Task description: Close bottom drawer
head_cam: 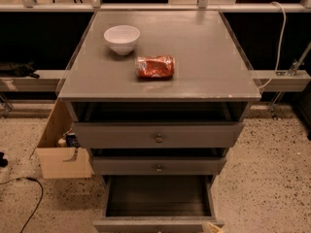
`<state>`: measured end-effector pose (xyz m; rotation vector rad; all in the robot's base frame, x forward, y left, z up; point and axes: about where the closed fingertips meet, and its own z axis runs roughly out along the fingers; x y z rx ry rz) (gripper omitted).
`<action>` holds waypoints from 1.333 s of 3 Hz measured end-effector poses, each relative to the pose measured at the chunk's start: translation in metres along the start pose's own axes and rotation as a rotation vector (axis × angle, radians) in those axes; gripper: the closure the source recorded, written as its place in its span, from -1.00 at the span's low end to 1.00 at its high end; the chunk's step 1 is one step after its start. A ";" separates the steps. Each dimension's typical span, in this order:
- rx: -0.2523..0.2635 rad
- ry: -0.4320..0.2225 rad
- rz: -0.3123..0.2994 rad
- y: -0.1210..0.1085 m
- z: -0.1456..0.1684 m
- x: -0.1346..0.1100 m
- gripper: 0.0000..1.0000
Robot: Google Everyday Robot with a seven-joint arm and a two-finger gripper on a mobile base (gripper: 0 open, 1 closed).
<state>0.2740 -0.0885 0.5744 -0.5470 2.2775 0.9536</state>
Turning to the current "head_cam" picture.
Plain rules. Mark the crushed orange soda can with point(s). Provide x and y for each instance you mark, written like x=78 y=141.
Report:
x=155 y=67

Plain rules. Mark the black object floor left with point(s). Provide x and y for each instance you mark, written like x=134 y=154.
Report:
x=3 y=161

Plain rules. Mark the grey bottom drawer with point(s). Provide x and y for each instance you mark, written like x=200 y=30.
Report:
x=157 y=204

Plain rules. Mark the wooden box on floor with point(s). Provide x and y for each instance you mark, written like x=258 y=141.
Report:
x=57 y=160

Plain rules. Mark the grey drawer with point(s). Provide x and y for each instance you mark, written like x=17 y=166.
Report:
x=157 y=165
x=169 y=135
x=157 y=204

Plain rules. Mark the grey drawer cabinet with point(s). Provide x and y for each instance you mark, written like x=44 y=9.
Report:
x=211 y=82

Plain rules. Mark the white ceramic bowl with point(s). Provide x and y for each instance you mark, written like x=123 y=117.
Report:
x=122 y=39

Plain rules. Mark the black object on rail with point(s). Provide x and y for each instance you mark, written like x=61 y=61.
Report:
x=19 y=70

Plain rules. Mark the metal bracket right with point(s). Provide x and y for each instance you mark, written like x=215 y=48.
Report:
x=289 y=73

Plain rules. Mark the items inside wooden box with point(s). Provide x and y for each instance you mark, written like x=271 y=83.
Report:
x=69 y=140

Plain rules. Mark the grey middle drawer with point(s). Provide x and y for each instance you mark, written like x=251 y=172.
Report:
x=157 y=165

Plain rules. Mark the grey top drawer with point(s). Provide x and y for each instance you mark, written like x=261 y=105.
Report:
x=169 y=135

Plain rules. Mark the metal frame rail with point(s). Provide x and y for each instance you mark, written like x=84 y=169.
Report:
x=225 y=6

